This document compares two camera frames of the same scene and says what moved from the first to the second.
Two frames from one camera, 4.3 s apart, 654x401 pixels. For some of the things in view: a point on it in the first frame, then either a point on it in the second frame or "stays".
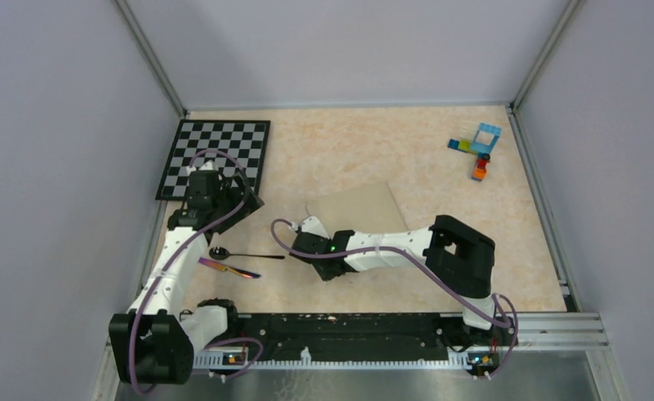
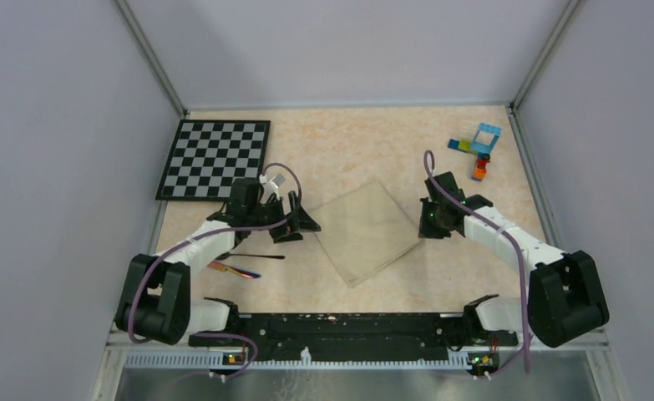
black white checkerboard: [237, 147] stays
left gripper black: [253, 204] to [301, 222]
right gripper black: [327, 276] to [425, 231]
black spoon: [220, 253] stays
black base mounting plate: [363, 337] stays
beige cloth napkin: [369, 209] stays
